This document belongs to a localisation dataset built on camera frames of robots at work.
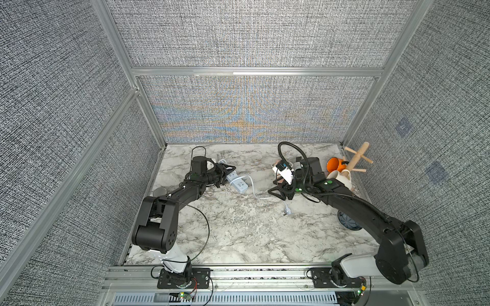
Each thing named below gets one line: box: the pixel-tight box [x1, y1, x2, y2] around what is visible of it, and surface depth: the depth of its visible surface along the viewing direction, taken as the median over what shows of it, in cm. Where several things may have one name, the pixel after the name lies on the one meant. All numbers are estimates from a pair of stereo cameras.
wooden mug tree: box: [344, 141, 374, 173], surface depth 85 cm
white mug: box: [326, 168, 353, 190], surface depth 93 cm
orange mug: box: [326, 156, 347, 173], surface depth 99 cm
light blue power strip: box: [226, 170, 249, 194], surface depth 83 cm
